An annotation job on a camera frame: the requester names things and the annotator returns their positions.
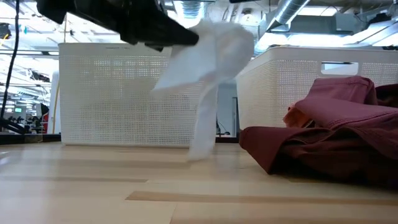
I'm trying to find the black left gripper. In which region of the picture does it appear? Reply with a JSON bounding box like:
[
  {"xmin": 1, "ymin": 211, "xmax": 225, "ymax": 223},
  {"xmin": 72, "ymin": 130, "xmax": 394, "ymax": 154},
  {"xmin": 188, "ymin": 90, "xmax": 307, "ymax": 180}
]
[{"xmin": 74, "ymin": 0, "xmax": 200, "ymax": 53}]

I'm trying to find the white garment with hang tag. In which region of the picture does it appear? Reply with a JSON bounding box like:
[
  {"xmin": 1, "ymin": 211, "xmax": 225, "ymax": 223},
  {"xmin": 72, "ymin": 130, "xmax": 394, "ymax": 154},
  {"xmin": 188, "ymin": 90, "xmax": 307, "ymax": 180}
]
[{"xmin": 151, "ymin": 20, "xmax": 256, "ymax": 162}]

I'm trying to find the white perforated plastic bin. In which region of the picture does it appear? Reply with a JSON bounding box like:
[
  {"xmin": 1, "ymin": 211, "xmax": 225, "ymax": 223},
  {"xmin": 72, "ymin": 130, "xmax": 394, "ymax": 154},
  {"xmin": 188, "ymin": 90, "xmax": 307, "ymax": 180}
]
[
  {"xmin": 58, "ymin": 42, "xmax": 218, "ymax": 147},
  {"xmin": 235, "ymin": 46, "xmax": 398, "ymax": 130}
]

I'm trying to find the pink garment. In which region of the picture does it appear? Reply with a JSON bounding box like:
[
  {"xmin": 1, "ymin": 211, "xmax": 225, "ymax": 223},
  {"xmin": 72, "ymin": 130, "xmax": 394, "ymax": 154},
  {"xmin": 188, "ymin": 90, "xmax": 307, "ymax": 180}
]
[{"xmin": 282, "ymin": 101, "xmax": 313, "ymax": 129}]

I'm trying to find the dark maroon garment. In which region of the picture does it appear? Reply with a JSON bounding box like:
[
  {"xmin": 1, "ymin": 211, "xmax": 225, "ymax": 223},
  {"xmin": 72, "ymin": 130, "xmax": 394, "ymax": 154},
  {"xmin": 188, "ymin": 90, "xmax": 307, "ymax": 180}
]
[{"xmin": 238, "ymin": 83, "xmax": 398, "ymax": 189}]

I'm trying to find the mauve garment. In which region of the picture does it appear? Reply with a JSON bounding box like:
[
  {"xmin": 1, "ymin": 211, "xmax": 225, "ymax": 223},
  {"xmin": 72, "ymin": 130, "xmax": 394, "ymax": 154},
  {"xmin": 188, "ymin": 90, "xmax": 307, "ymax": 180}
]
[{"xmin": 294, "ymin": 76, "xmax": 398, "ymax": 133}]

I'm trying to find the flexible silver duct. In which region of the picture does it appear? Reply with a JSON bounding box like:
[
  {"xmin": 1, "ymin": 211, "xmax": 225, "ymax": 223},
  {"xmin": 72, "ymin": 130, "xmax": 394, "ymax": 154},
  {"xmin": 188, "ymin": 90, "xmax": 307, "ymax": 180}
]
[{"xmin": 173, "ymin": 0, "xmax": 208, "ymax": 29}]

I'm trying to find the spiral silver duct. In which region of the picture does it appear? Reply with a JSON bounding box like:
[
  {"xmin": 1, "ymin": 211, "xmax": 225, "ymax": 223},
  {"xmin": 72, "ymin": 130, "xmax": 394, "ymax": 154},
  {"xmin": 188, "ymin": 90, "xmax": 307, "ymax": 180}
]
[{"xmin": 253, "ymin": 0, "xmax": 312, "ymax": 57}]

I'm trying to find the yellow cable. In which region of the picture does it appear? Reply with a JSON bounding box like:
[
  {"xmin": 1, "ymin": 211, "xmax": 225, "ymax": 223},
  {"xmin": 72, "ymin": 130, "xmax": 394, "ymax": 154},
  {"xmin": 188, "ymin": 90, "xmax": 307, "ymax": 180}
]
[{"xmin": 52, "ymin": 11, "xmax": 68, "ymax": 134}]

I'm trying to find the grey rectangular duct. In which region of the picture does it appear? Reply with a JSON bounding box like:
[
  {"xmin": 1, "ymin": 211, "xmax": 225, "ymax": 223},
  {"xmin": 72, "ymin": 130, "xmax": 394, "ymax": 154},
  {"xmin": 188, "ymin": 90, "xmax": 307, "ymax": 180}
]
[{"xmin": 289, "ymin": 14, "xmax": 361, "ymax": 35}]

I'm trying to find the black hanging cable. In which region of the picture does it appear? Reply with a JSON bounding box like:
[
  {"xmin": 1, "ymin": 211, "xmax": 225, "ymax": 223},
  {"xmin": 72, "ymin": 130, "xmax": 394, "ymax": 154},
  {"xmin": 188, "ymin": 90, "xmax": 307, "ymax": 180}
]
[{"xmin": 0, "ymin": 0, "xmax": 21, "ymax": 125}]

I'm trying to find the black aluminium rig frame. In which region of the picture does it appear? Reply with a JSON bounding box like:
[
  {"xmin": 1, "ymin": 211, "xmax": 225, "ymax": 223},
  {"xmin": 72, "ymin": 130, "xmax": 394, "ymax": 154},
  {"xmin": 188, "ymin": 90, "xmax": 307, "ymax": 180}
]
[{"xmin": 0, "ymin": 133, "xmax": 240, "ymax": 146}]

